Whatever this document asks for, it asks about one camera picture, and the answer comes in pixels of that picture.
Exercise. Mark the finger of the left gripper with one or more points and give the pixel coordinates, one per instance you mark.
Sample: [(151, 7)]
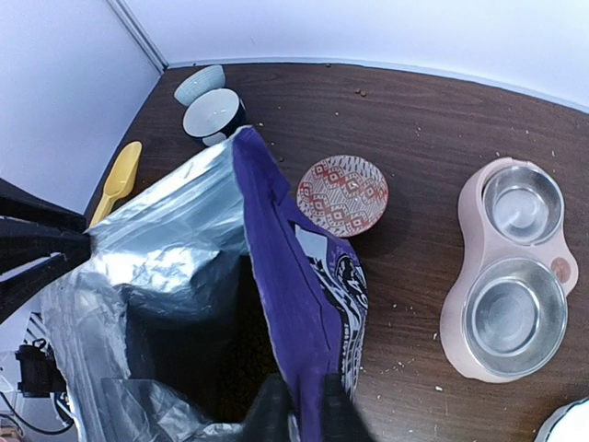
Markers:
[(40, 242)]

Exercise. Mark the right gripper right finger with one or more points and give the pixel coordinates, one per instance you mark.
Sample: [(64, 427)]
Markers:
[(340, 421)]

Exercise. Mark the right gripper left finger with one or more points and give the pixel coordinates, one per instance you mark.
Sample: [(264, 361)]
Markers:
[(268, 417)]

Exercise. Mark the yellow plastic scoop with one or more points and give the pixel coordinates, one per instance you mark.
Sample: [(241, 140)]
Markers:
[(120, 181)]

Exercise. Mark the purple pet food bag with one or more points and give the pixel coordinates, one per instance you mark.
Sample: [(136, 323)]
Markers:
[(198, 290)]

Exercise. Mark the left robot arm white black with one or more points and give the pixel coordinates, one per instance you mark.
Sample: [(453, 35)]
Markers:
[(40, 377)]

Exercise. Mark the pink double pet feeder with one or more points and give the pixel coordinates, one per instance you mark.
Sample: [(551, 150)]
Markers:
[(483, 245)]

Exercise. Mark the front steel feeder bowl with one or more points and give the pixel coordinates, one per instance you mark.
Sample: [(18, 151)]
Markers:
[(515, 317)]

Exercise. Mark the steel feeder bowl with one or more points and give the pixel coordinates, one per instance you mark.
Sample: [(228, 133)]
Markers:
[(524, 204), (515, 317)]

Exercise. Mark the navy white ceramic bowl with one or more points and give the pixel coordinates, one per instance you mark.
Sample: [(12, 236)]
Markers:
[(214, 117)]

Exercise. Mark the red patterned small bowl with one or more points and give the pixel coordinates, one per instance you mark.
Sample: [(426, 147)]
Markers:
[(345, 195)]

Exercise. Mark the pale blue ribbed bowl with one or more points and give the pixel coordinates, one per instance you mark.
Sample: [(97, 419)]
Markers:
[(205, 80)]

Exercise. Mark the white scalloped ceramic bowl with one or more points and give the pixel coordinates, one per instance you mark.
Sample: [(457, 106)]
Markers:
[(569, 423)]

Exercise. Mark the rear steel feeder bowl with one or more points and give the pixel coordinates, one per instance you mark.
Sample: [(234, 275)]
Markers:
[(524, 204)]

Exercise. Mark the left aluminium frame post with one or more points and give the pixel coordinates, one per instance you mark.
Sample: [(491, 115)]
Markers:
[(138, 34)]

